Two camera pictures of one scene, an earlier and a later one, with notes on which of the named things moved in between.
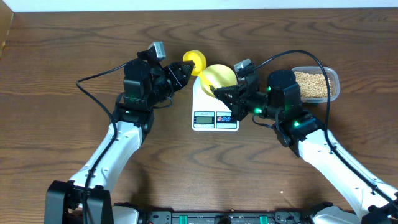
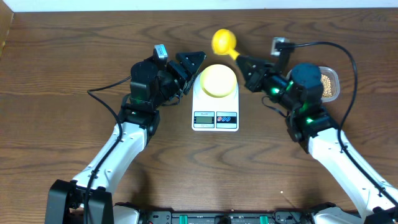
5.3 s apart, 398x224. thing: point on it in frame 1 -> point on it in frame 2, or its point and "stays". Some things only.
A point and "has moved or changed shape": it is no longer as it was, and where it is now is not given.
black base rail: [158, 217] stays
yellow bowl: [217, 75] stays
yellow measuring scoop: [198, 59] has moved or changed shape
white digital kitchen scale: [211, 113] stays
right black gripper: [237, 104] -> [255, 81]
